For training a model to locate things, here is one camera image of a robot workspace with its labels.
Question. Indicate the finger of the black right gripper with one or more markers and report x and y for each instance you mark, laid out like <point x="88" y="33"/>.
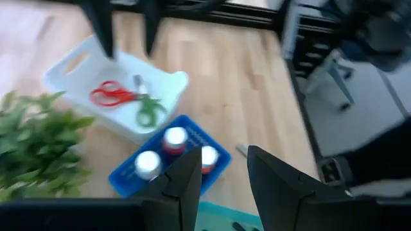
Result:
<point x="151" y="22"/>
<point x="102" y="25"/>

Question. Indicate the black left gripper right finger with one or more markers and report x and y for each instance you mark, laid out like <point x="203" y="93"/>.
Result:
<point x="276" y="192"/>

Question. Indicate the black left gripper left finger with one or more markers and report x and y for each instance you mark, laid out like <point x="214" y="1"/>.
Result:
<point x="180" y="192"/>

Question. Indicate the grey paint bottle white cap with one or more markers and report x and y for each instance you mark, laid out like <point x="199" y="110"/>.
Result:
<point x="148" y="165"/>

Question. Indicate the orange paint bottle white cap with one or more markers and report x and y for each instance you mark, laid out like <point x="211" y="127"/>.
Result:
<point x="210" y="157"/>

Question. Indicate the black markers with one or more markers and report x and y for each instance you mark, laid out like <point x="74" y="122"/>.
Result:
<point x="239" y="226"/>

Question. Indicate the red paint bottle white cap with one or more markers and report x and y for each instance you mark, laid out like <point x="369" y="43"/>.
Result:
<point x="175" y="138"/>

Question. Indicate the green roll of tape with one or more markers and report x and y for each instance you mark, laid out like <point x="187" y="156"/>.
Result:
<point x="148" y="104"/>

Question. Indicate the teal translucent plastic bin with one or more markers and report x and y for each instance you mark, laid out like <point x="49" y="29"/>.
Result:
<point x="221" y="215"/>

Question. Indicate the blue slotted plastic basket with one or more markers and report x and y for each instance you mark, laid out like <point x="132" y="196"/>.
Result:
<point x="192" y="134"/>

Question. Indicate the green plant in white pot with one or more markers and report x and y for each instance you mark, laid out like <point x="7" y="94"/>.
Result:
<point x="38" y="144"/>

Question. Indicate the black office chair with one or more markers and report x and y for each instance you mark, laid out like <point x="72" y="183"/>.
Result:
<point x="375" y="32"/>

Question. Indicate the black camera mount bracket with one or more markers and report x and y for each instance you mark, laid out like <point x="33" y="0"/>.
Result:
<point x="332" y="170"/>

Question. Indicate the black table edge rail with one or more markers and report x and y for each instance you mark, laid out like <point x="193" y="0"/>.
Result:
<point x="224" y="14"/>
<point x="303" y="112"/>

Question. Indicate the silver aluminium frame post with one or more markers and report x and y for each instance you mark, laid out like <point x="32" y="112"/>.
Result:
<point x="290" y="29"/>

